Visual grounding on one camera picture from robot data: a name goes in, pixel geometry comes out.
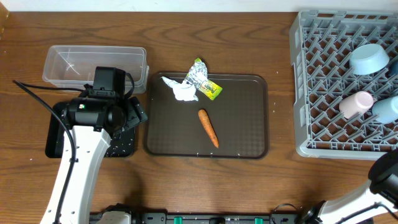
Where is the white tissue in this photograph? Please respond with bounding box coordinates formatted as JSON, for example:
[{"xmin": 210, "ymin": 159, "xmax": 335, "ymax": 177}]
[{"xmin": 161, "ymin": 77, "xmax": 198, "ymax": 101}]

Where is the orange carrot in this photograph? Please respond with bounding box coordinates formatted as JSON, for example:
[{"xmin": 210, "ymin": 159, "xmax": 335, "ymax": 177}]
[{"xmin": 198, "ymin": 109, "xmax": 220, "ymax": 148}]

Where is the foil wrapper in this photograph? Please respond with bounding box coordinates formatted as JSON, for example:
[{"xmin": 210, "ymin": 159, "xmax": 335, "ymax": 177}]
[{"xmin": 185, "ymin": 58, "xmax": 208, "ymax": 89}]

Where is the yellow green snack packet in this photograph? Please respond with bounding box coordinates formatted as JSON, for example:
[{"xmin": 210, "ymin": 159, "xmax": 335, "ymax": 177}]
[{"xmin": 199, "ymin": 80, "xmax": 223, "ymax": 100}]

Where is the white pink cup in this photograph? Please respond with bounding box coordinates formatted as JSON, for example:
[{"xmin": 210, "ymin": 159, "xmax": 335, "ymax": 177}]
[{"xmin": 339, "ymin": 91, "xmax": 374, "ymax": 119}]

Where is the light blue bowl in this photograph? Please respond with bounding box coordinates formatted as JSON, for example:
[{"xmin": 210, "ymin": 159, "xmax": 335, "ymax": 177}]
[{"xmin": 349, "ymin": 44, "xmax": 390, "ymax": 75}]

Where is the light blue cup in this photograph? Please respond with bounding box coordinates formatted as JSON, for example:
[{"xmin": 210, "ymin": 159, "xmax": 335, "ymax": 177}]
[{"xmin": 372, "ymin": 96, "xmax": 398, "ymax": 124}]

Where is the dark blue plate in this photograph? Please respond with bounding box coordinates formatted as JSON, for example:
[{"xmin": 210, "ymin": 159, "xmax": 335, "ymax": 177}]
[{"xmin": 389, "ymin": 61, "xmax": 398, "ymax": 76}]

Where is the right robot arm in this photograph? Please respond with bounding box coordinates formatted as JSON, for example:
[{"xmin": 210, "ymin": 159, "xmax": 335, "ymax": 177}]
[{"xmin": 295, "ymin": 150, "xmax": 397, "ymax": 224}]

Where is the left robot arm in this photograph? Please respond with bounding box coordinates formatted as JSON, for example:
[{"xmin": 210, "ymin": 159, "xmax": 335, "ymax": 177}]
[{"xmin": 41, "ymin": 96, "xmax": 147, "ymax": 223}]

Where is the grey dishwasher rack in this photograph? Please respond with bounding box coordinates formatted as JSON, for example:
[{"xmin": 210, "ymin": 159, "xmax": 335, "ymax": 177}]
[{"xmin": 289, "ymin": 9, "xmax": 397, "ymax": 160}]

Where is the black plastic tray bin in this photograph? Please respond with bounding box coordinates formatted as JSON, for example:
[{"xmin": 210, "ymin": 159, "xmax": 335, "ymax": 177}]
[{"xmin": 45, "ymin": 97, "xmax": 136, "ymax": 158}]

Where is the clear plastic bin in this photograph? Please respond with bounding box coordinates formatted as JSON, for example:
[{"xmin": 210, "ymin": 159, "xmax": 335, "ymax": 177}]
[{"xmin": 42, "ymin": 45, "xmax": 149, "ymax": 94}]

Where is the brown serving tray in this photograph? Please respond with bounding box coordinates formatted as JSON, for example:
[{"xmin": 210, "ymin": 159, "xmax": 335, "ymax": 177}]
[{"xmin": 144, "ymin": 72, "xmax": 270, "ymax": 159}]

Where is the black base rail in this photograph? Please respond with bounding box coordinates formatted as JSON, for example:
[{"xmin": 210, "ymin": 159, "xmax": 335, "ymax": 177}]
[{"xmin": 89, "ymin": 203, "xmax": 298, "ymax": 224}]

